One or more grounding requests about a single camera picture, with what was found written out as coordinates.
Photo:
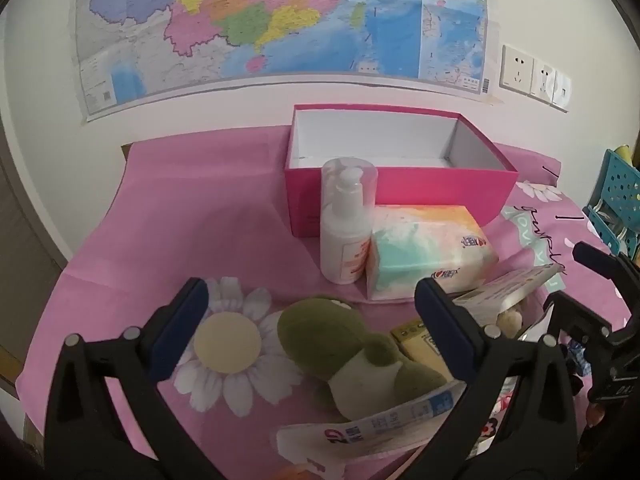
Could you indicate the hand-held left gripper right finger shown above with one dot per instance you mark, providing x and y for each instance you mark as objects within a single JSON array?
[{"x": 440, "y": 325}]

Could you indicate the green plush toy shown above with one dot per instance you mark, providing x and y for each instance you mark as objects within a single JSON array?
[{"x": 325, "y": 335}]

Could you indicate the white pump lotion bottle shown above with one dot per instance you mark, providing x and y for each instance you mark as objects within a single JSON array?
[{"x": 345, "y": 240}]

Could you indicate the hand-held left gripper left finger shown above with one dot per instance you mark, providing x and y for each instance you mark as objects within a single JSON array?
[{"x": 182, "y": 320}]

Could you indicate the white medical tape packet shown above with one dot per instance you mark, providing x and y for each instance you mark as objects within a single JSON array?
[{"x": 380, "y": 422}]

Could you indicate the blue perforated plastic basket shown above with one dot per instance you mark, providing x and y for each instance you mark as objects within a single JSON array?
[{"x": 620, "y": 180}]

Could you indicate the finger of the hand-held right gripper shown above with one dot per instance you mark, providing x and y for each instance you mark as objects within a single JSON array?
[
  {"x": 575, "y": 312},
  {"x": 600, "y": 260}
]

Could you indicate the colourful wall map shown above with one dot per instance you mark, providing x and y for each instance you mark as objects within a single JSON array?
[{"x": 300, "y": 10}]

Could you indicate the yellow tissue pack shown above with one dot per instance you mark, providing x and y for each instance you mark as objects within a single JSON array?
[{"x": 412, "y": 340}]

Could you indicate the pastel tissue pack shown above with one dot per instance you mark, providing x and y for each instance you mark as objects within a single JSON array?
[{"x": 425, "y": 245}]

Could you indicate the pink cardboard box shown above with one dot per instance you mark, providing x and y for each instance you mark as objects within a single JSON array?
[{"x": 400, "y": 190}]

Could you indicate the brown wooden panel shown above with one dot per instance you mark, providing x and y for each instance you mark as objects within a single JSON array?
[{"x": 25, "y": 260}]

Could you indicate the pink floral bedsheet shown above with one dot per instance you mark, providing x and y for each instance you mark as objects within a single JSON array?
[{"x": 200, "y": 210}]

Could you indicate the pale printed card packet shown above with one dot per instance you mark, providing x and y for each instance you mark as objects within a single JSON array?
[{"x": 505, "y": 290}]

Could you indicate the small beige plush toy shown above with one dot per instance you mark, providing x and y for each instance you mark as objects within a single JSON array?
[{"x": 510, "y": 320}]

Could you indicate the yellow-green object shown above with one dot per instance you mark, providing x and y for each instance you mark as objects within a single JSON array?
[{"x": 625, "y": 154}]

